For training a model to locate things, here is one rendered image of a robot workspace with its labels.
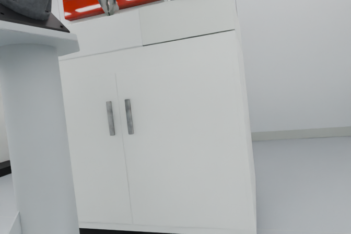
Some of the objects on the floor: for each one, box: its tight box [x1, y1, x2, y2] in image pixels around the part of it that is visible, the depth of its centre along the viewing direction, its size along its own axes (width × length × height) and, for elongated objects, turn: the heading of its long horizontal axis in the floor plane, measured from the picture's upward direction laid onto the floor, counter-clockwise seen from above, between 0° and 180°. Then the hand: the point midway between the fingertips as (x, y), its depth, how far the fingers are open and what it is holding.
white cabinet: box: [59, 30, 256, 234], centre depth 133 cm, size 64×96×82 cm
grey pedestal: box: [0, 20, 80, 234], centre depth 69 cm, size 51×44×82 cm
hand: (109, 14), depth 107 cm, fingers closed
